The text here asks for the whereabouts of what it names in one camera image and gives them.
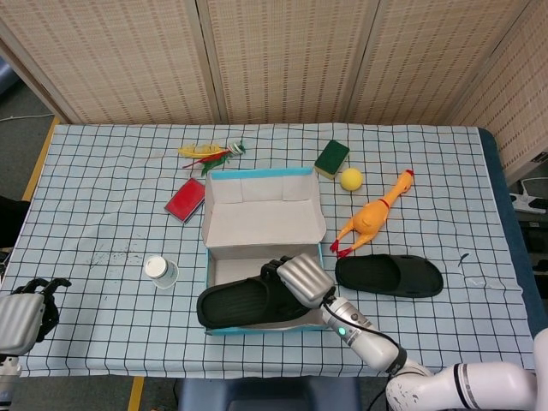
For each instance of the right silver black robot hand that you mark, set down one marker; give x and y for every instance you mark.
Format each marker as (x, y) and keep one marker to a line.
(305, 278)

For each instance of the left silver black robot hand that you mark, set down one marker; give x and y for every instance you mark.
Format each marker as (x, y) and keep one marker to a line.
(19, 319)

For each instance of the black rubber slipper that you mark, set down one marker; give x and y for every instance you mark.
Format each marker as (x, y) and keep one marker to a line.
(233, 301)
(389, 277)

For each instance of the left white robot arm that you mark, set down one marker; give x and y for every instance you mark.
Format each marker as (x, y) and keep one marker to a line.
(7, 381)

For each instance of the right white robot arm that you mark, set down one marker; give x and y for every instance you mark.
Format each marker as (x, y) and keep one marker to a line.
(372, 347)

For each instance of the blue cardboard shoebox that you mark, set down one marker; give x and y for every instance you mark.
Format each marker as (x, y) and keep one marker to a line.
(265, 214)

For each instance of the yellow rubber chicken toy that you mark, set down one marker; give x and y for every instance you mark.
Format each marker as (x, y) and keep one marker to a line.
(370, 216)

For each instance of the black bag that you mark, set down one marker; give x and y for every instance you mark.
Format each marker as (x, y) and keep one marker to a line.
(10, 220)

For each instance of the yellow foam ball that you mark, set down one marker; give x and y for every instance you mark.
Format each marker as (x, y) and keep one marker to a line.
(352, 178)

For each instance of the dark blue chair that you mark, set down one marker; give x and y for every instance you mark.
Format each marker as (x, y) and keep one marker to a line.
(269, 394)

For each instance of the green yellow sponge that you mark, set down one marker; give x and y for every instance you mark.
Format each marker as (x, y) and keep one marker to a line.
(333, 157)

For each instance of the checkered light blue tablecloth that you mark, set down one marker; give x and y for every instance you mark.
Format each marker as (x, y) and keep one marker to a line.
(107, 214)

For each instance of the red ink pad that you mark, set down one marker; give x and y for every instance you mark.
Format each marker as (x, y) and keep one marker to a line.
(185, 200)

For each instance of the colourful feather shuttlecock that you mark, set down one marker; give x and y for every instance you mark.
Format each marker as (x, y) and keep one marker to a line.
(204, 154)

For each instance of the dark blue padded table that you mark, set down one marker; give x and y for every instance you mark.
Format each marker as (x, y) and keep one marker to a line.
(501, 180)

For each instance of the beige bamboo folding screen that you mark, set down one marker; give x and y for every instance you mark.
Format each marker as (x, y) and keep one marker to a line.
(274, 60)

